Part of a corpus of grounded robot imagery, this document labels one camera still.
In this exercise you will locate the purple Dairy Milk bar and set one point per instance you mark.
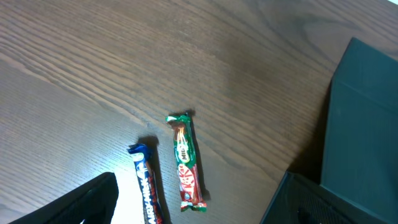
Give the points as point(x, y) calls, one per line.
point(141, 156)

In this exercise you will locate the dark green lidded box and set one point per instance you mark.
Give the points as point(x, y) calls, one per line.
point(358, 175)

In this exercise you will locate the red green KitKat bar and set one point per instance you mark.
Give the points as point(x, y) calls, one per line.
point(186, 160)

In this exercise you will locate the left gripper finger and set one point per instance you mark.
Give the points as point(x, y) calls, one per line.
point(91, 203)

